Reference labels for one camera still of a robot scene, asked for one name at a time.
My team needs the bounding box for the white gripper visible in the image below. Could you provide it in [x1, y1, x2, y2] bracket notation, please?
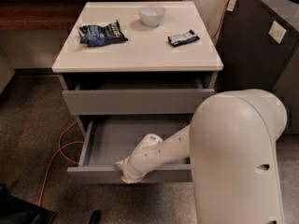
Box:
[115, 158, 146, 184]

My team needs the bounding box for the grey drawer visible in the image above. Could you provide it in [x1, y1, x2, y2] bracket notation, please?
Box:
[63, 79, 215, 116]
[67, 115, 191, 184]

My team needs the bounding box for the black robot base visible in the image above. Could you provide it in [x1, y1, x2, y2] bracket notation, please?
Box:
[0, 183, 56, 224]

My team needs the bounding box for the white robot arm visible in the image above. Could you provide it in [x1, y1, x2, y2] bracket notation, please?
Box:
[116, 90, 287, 224]

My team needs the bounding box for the grey top drawer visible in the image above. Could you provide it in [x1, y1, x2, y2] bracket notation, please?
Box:
[63, 79, 215, 116]

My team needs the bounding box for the grey drawer cabinet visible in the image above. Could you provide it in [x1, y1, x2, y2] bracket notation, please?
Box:
[51, 1, 224, 135]

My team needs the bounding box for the black round object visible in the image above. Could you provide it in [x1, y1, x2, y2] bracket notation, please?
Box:
[89, 210, 101, 224]

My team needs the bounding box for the blue chip bag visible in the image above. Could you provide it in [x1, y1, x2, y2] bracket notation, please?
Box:
[78, 21, 128, 47]

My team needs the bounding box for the black white snack packet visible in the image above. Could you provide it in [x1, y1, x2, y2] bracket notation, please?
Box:
[167, 30, 200, 47]

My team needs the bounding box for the white bowl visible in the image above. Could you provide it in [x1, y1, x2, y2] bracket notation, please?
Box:
[138, 5, 165, 27]

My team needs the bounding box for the dark grey cabinet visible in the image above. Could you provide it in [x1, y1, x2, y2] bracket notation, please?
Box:
[217, 0, 299, 134]

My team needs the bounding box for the brown wooden bench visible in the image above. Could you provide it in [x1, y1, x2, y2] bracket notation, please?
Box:
[0, 0, 181, 31]

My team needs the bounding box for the white cable tag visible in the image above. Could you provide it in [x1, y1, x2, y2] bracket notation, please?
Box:
[227, 0, 236, 11]

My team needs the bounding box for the white wall socket plate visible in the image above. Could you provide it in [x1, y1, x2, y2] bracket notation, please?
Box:
[268, 21, 286, 44]

